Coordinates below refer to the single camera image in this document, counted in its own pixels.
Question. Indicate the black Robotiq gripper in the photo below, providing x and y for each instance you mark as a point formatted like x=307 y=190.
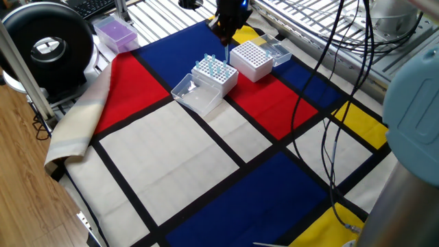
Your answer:
x=233 y=12

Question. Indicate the white pipette tip box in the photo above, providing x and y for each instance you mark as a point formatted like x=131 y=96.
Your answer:
x=254 y=72
x=229 y=85

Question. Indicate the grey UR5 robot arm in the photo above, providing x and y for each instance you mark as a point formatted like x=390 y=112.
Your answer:
x=411 y=120

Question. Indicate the purple pipette tip box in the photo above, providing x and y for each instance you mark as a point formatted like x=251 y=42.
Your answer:
x=116 y=34

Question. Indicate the black round cap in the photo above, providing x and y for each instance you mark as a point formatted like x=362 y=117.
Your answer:
x=190 y=3

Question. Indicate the black computer keyboard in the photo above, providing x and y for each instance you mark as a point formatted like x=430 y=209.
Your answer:
x=92 y=7

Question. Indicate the Mondrian pattern colour-block tablecloth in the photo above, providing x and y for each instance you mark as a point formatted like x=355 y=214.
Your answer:
x=171 y=161

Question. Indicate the perforated metal plate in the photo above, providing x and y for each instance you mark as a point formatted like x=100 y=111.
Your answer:
x=427 y=25

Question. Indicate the grey aluminium table rail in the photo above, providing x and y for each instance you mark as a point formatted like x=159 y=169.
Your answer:
x=302 y=36

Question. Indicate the aluminium frame post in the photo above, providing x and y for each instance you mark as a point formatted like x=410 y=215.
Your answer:
x=121 y=10
x=24 y=75

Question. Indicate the white table edge bracket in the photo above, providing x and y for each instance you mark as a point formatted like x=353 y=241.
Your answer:
x=84 y=222

